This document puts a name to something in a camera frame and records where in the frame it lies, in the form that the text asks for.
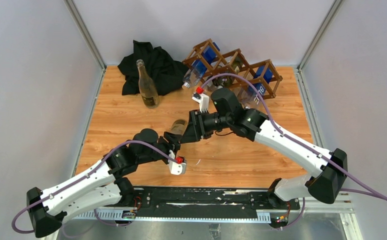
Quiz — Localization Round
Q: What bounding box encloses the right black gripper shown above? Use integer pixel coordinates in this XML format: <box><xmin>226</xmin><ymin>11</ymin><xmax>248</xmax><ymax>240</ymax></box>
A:
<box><xmin>179</xmin><ymin>108</ymin><xmax>232</xmax><ymax>144</ymax></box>

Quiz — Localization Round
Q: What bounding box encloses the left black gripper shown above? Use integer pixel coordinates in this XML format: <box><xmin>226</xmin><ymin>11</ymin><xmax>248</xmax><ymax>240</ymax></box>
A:
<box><xmin>138</xmin><ymin>131</ymin><xmax>182</xmax><ymax>165</ymax></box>

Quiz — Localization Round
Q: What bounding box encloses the clear bottle with dark label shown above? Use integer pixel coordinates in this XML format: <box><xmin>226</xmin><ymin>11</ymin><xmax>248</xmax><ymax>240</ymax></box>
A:
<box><xmin>136</xmin><ymin>59</ymin><xmax>160</xmax><ymax>109</ymax></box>

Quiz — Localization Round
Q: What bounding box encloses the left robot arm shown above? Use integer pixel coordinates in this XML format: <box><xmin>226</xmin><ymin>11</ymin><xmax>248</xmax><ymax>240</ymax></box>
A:
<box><xmin>26</xmin><ymin>128</ymin><xmax>184</xmax><ymax>238</ymax></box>

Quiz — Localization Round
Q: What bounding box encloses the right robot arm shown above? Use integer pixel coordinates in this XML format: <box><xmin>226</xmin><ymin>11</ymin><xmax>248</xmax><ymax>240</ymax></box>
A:
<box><xmin>180</xmin><ymin>88</ymin><xmax>347</xmax><ymax>209</ymax></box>

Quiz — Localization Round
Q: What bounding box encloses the dark green wine bottle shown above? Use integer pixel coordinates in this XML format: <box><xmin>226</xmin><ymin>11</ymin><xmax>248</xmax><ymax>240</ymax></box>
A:
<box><xmin>213</xmin><ymin>59</ymin><xmax>244</xmax><ymax>89</ymax></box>

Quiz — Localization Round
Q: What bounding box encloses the blue bottle left in rack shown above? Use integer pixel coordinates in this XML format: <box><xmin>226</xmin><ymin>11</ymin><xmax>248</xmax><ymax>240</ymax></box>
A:
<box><xmin>182</xmin><ymin>44</ymin><xmax>217</xmax><ymax>90</ymax></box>

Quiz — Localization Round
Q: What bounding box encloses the blue bottle in rack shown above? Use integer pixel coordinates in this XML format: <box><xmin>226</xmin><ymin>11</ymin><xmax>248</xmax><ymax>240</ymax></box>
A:
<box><xmin>237</xmin><ymin>68</ymin><xmax>273</xmax><ymax>108</ymax></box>
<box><xmin>182</xmin><ymin>44</ymin><xmax>217</xmax><ymax>90</ymax></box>

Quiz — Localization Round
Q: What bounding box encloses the brown wooden wine rack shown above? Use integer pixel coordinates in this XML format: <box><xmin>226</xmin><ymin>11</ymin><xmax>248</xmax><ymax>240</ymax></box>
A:
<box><xmin>182</xmin><ymin>38</ymin><xmax>283</xmax><ymax>99</ymax></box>

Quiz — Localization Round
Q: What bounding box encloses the blue bottle right in rack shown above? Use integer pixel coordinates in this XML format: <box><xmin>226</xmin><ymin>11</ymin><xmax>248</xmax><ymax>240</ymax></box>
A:
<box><xmin>237</xmin><ymin>68</ymin><xmax>273</xmax><ymax>108</ymax></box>

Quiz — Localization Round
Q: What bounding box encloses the black crumpled cloth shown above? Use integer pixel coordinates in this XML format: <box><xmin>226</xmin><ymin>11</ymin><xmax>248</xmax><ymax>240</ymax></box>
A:
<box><xmin>117</xmin><ymin>40</ymin><xmax>189</xmax><ymax>96</ymax></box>

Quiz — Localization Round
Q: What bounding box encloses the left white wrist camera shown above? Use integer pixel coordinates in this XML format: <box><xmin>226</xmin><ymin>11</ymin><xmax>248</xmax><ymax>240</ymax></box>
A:
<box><xmin>167</xmin><ymin>150</ymin><xmax>187</xmax><ymax>175</ymax></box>

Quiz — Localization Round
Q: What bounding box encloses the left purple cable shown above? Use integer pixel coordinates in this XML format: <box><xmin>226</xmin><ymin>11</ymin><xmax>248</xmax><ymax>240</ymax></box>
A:
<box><xmin>11</xmin><ymin>140</ymin><xmax>184</xmax><ymax>235</ymax></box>

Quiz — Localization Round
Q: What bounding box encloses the purple cable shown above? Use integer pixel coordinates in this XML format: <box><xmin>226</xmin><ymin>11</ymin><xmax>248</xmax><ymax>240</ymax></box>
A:
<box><xmin>11</xmin><ymin>140</ymin><xmax>184</xmax><ymax>235</ymax></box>
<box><xmin>196</xmin><ymin>73</ymin><xmax>387</xmax><ymax>204</ymax></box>

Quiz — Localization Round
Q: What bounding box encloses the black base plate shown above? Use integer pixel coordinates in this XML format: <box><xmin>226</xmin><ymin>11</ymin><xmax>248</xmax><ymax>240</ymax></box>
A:
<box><xmin>113</xmin><ymin>186</ymin><xmax>300</xmax><ymax>221</ymax></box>

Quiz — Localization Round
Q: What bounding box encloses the aluminium frame rail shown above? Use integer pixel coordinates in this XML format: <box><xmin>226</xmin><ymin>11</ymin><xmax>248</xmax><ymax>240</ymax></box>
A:
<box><xmin>58</xmin><ymin>185</ymin><xmax>354</xmax><ymax>228</ymax></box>

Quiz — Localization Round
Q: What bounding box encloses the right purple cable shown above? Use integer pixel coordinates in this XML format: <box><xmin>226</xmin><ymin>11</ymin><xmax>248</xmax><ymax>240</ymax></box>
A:
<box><xmin>196</xmin><ymin>73</ymin><xmax>387</xmax><ymax>204</ymax></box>

